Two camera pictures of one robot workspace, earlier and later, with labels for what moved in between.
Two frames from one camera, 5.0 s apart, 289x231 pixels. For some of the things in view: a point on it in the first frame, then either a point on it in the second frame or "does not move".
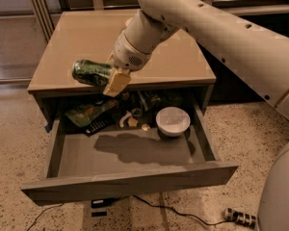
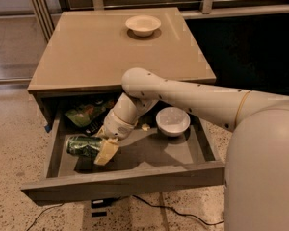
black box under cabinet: [102, 202] does not move
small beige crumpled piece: [145, 127] does not move
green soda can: [91, 73] → [84, 144]
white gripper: [129, 55] → [117, 127]
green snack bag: [82, 115] does not move
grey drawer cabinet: [183, 62] does not move
